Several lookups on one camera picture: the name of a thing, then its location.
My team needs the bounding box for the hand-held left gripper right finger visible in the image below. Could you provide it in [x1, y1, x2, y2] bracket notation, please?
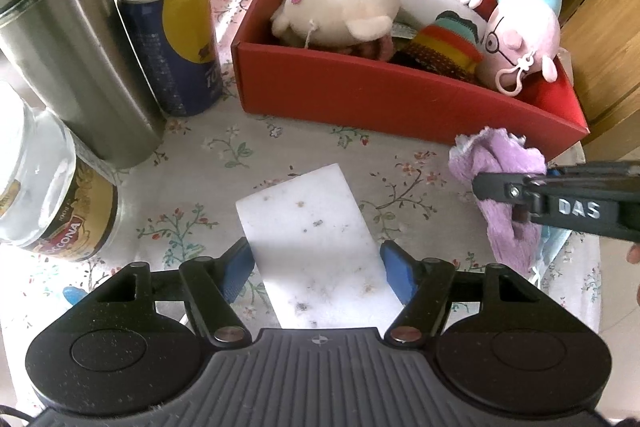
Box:
[380, 241, 539, 349]

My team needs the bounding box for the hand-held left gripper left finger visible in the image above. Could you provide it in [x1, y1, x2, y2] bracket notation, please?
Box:
[95, 237, 257, 349]

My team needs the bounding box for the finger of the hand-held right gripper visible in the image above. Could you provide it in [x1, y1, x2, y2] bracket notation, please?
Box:
[472, 171, 549, 224]

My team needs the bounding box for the purple cloth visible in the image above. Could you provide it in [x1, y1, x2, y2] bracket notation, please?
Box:
[447, 127, 549, 279]

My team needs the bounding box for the white sponge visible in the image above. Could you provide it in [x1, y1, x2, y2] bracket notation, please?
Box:
[235, 163, 407, 331]

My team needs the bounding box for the red cardboard box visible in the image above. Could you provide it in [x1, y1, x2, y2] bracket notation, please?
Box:
[231, 0, 590, 162]

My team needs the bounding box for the pink pig plush toy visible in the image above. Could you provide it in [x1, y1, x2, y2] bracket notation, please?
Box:
[459, 0, 564, 98]

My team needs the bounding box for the pink knitted sock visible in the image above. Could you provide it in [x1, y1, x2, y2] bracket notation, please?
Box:
[339, 34, 402, 64]

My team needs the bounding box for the person's right hand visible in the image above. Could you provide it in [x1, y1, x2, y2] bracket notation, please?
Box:
[626, 241, 640, 304]

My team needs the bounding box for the blue face mask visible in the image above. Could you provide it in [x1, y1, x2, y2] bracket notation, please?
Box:
[529, 226, 572, 284]

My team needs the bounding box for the floral tablecloth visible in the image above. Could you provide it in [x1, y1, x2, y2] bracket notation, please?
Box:
[0, 0, 607, 410]

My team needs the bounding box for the rainbow striped sock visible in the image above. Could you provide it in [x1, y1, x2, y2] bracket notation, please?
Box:
[399, 9, 484, 84]

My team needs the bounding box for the glass jar with label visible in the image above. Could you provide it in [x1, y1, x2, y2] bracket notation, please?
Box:
[0, 81, 122, 264]

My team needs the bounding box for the wooden cabinet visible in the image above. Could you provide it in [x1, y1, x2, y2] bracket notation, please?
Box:
[559, 0, 640, 148]

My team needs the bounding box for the blue and yellow drink can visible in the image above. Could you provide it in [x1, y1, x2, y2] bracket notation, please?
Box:
[115, 0, 222, 118]

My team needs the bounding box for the stainless steel thermos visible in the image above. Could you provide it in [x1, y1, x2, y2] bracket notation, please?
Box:
[0, 0, 169, 171]

